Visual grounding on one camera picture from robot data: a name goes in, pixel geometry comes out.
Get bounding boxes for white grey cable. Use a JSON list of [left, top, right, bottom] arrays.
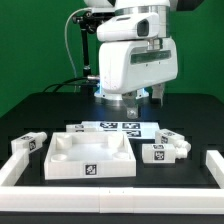
[[64, 7, 92, 78]]

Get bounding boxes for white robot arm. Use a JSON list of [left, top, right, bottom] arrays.
[[84, 0, 178, 119]]

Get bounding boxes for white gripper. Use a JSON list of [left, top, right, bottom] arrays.
[[99, 38, 178, 119]]

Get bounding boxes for black camera stand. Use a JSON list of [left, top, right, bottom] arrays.
[[72, 11, 101, 84]]

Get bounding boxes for white square table top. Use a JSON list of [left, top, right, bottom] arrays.
[[44, 131, 136, 180]]

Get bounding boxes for white U-shaped fence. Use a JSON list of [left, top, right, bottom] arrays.
[[0, 149, 224, 214]]

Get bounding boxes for white tag base sheet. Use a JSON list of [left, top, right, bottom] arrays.
[[82, 121, 159, 140]]

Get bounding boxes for black cables on table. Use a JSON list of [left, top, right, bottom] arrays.
[[41, 77, 100, 94]]

